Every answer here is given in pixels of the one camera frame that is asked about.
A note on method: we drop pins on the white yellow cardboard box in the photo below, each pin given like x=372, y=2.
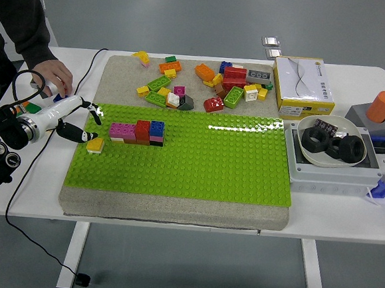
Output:
x=303, y=87

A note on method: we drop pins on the flat white brick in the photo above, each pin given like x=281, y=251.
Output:
x=116, y=140

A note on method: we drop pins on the grey block with hole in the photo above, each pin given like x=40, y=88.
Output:
x=358, y=115

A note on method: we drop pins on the flat pink brick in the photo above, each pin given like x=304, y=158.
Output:
x=156, y=138

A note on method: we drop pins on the white brick with yellow top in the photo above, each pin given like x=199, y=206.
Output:
x=250, y=94

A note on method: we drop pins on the flat orange brick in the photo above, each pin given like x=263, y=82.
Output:
x=142, y=142
x=171, y=106

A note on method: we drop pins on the grey junction box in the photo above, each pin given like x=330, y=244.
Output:
x=333, y=176

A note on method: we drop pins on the small black hex nut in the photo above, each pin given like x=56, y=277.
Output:
x=332, y=151

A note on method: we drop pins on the flat brown brick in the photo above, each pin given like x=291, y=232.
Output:
x=129, y=141

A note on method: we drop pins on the small dark green brick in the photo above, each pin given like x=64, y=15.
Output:
x=170, y=59
x=269, y=86

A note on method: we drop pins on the green studded baseplate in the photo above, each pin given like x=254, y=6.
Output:
x=194, y=157

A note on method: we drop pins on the flat black brick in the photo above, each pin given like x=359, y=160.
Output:
x=156, y=143

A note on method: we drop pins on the purple circuit board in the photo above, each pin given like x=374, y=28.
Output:
x=326, y=126

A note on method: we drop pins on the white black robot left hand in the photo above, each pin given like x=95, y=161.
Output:
x=58, y=113

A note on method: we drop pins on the white bowl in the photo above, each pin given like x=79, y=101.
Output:
x=321, y=161

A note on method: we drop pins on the flat yellow brick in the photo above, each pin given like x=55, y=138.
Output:
x=208, y=83

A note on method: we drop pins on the long lime green brick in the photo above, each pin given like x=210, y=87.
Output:
x=233, y=97
x=156, y=98
x=158, y=83

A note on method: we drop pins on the white square brick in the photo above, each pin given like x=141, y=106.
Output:
x=173, y=98

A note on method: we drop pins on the small yellow brick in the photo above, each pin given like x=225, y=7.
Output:
x=164, y=91
x=143, y=91
x=95, y=144
x=217, y=79
x=257, y=86
x=170, y=73
x=262, y=93

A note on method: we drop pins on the long pink brick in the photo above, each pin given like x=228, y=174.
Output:
x=123, y=130

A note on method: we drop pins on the person's left hand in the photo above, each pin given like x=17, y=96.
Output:
x=54, y=74

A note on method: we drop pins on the red curved brick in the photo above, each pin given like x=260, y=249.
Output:
x=214, y=104

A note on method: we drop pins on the magenta square brick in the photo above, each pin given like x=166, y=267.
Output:
x=179, y=90

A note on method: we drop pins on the orange cylinder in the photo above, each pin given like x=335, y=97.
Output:
x=381, y=105

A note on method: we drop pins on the person's left forearm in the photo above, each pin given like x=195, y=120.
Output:
x=22, y=14

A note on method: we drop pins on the yellow pink slope brick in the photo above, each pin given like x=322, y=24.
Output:
x=142, y=56

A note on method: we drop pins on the silver floor socket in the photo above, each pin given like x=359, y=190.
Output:
x=270, y=40
x=273, y=53

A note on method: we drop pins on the white zip tie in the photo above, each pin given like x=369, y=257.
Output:
x=371, y=198

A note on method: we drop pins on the large black hex nut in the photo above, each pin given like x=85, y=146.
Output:
x=345, y=151
x=307, y=143

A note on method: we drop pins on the long orange brick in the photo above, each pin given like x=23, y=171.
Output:
x=169, y=67

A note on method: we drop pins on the white table leg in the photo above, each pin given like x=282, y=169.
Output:
x=312, y=273
x=72, y=254

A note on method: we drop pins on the small white brick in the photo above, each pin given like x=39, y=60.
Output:
x=238, y=66

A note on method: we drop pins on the large red brick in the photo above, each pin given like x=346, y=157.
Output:
x=234, y=78

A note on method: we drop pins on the grey-brown foam mat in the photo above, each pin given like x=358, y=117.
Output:
x=124, y=75

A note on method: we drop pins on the red square brick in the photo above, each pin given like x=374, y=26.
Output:
x=142, y=137
x=143, y=126

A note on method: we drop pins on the blue square brick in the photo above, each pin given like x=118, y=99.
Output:
x=157, y=128
x=59, y=98
x=225, y=66

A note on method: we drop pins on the dark grey slope brick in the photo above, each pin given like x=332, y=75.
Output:
x=45, y=93

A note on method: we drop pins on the black grey slope brick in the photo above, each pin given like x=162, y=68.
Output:
x=186, y=103

